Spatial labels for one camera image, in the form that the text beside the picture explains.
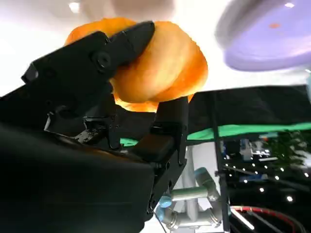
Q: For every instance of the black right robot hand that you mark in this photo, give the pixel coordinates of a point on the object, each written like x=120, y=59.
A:
x=60, y=157

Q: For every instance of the orange and white bread roll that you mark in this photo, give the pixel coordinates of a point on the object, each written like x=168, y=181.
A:
x=165, y=70

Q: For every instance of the black metal pole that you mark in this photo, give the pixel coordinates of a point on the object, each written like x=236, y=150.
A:
x=219, y=157

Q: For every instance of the green cloth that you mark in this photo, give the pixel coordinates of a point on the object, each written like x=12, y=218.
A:
x=243, y=131

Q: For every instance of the black backdrop cloth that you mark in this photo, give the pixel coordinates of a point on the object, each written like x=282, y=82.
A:
x=255, y=106

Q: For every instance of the green plant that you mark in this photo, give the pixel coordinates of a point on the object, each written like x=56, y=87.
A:
x=289, y=148

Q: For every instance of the lilac plate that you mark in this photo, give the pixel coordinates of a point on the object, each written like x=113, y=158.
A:
x=264, y=38

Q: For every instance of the pale green mug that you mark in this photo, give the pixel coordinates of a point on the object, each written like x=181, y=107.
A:
x=308, y=83

